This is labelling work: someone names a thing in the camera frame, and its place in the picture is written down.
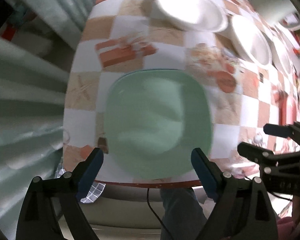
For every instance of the person's dark trouser leg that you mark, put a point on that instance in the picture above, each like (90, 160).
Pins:
(183, 217)

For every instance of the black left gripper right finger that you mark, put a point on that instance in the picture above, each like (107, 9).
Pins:
(242, 207)

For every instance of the green curtain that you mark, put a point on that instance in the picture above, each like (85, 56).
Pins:
(43, 124)

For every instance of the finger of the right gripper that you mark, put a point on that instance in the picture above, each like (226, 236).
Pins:
(253, 153)
(287, 131)

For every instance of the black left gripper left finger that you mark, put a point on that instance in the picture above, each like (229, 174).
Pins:
(37, 219)

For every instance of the white bowl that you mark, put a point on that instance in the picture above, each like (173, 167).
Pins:
(197, 15)
(249, 41)
(280, 56)

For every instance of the checkered kitchen towel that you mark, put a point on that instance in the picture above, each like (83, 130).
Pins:
(93, 194)

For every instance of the green square plate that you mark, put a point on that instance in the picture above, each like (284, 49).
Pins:
(153, 121)

